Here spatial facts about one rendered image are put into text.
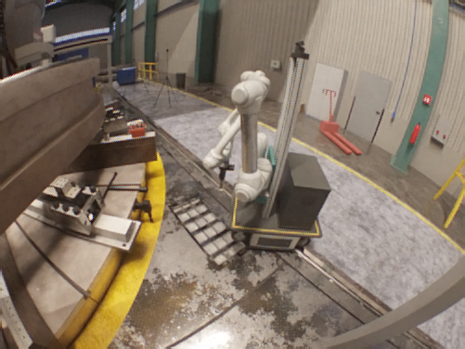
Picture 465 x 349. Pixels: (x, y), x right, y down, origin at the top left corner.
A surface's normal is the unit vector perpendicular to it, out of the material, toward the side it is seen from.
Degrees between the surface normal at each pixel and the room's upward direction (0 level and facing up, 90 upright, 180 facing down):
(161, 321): 0
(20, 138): 90
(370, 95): 90
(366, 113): 90
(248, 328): 0
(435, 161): 90
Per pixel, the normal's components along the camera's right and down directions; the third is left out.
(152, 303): 0.09, -0.81
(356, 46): -0.75, 0.32
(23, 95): 0.99, 0.11
